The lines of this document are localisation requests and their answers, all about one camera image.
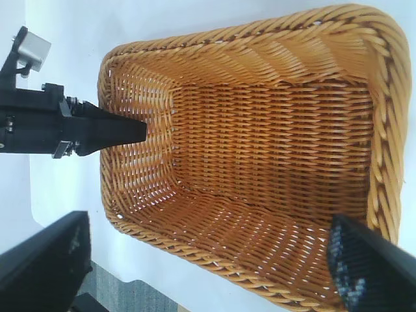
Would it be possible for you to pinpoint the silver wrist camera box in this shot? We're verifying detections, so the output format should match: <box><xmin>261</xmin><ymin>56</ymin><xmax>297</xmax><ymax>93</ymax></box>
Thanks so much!
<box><xmin>16</xmin><ymin>31</ymin><xmax>53</xmax><ymax>74</ymax></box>

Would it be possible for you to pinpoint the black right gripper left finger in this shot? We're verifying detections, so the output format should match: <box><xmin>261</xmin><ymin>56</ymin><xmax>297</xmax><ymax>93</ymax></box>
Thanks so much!
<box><xmin>0</xmin><ymin>210</ymin><xmax>94</xmax><ymax>312</ymax></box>

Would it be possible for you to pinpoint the woven wicker basket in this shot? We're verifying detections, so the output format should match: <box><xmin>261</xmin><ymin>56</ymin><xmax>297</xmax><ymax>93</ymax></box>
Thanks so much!
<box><xmin>97</xmin><ymin>3</ymin><xmax>409</xmax><ymax>312</ymax></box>

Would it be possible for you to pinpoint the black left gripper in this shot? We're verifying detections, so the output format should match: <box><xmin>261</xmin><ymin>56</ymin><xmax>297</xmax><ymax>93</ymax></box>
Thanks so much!
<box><xmin>0</xmin><ymin>83</ymin><xmax>148</xmax><ymax>160</ymax></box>

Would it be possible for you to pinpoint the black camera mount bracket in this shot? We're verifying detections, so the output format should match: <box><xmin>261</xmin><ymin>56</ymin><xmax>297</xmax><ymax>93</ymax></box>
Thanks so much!
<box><xmin>0</xmin><ymin>25</ymin><xmax>29</xmax><ymax>92</ymax></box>

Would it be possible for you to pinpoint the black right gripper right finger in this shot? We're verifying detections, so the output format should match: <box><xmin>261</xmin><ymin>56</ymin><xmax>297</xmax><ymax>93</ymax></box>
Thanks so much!
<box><xmin>327</xmin><ymin>214</ymin><xmax>416</xmax><ymax>312</ymax></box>

